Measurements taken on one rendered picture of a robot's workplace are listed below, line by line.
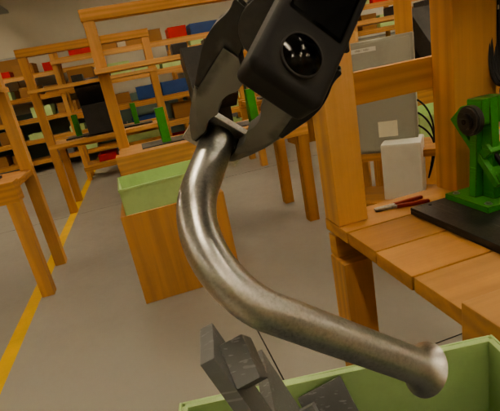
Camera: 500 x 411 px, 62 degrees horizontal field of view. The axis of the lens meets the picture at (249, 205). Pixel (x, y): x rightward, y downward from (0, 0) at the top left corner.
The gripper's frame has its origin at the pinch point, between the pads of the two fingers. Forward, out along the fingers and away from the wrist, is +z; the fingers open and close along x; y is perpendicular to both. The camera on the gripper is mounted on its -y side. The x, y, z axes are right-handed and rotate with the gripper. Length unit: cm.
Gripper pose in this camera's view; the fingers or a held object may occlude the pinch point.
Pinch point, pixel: (217, 143)
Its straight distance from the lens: 36.0
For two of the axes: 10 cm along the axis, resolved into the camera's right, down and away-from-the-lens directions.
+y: 1.4, -6.7, 7.3
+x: -8.5, -4.6, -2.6
